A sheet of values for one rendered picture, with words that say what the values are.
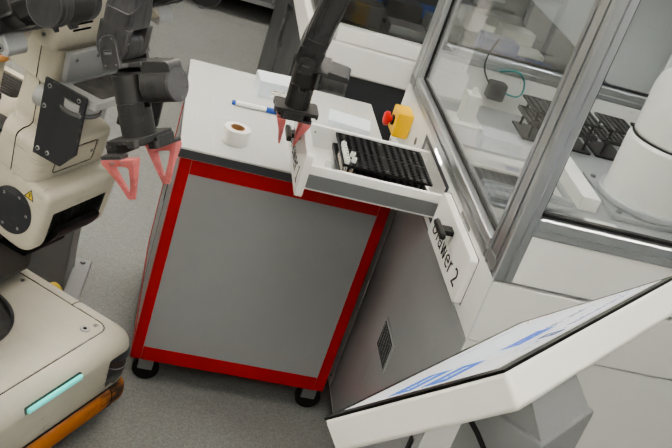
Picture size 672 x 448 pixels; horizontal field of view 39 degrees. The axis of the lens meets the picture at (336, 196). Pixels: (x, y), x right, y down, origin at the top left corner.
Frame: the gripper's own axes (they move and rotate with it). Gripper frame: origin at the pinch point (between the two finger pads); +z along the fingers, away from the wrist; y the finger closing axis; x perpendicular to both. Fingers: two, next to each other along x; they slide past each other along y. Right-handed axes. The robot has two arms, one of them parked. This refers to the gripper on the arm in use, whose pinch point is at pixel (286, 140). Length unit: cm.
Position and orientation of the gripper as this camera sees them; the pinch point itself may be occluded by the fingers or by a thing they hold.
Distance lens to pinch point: 222.8
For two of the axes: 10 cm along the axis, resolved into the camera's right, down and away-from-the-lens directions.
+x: -0.9, -4.8, 8.7
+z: -2.6, 8.6, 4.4
